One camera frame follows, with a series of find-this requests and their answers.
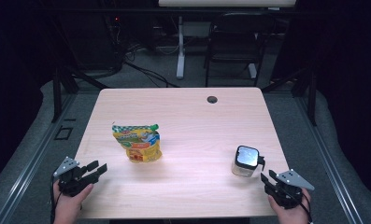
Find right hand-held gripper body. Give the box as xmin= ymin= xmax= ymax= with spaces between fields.
xmin=268 ymin=168 xmax=316 ymax=209

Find black metal stand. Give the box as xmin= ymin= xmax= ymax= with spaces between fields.
xmin=261 ymin=66 xmax=318 ymax=127
xmin=50 ymin=66 xmax=109 ymax=123

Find dark cabinet with red light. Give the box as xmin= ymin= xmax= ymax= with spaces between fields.
xmin=61 ymin=13 xmax=125 ymax=71

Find yellow seasoning pouch green cap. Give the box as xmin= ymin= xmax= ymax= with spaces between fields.
xmin=111 ymin=123 xmax=163 ymax=163

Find person's left hand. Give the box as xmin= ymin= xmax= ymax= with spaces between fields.
xmin=52 ymin=181 xmax=94 ymax=224

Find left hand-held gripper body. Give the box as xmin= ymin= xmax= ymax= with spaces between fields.
xmin=52 ymin=156 xmax=93 ymax=198

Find left hand-held gripper cable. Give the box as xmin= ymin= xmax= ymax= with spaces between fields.
xmin=50 ymin=175 xmax=64 ymax=224

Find person's right hand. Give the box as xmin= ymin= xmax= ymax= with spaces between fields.
xmin=267 ymin=188 xmax=312 ymax=224

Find black folding chair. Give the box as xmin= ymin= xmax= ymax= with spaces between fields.
xmin=204 ymin=12 xmax=276 ymax=88

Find black floor cables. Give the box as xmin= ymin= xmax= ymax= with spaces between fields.
xmin=123 ymin=60 xmax=179 ymax=89

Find white desk with metal legs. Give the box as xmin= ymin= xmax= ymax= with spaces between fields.
xmin=158 ymin=0 xmax=297 ymax=80

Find aluminium floor rail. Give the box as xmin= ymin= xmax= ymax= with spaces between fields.
xmin=294 ymin=96 xmax=364 ymax=224
xmin=0 ymin=92 xmax=77 ymax=224

